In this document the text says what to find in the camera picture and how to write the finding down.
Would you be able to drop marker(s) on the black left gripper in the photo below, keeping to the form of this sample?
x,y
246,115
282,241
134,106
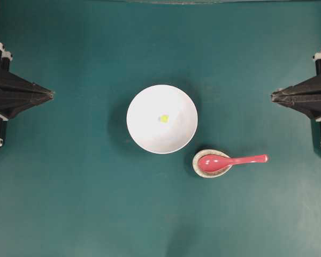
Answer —
x,y
9,109

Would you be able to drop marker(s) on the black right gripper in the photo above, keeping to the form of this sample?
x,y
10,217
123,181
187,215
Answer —
x,y
308,105

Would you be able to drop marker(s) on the red plastic soup spoon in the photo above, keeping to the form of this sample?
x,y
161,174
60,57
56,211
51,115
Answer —
x,y
212,162

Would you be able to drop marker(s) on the speckled ceramic spoon rest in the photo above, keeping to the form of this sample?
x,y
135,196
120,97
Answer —
x,y
205,174

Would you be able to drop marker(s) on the white ceramic bowl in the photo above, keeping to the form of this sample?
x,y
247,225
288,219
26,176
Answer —
x,y
144,111

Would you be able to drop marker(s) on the yellow hexagonal prism block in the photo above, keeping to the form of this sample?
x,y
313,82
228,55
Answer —
x,y
164,118

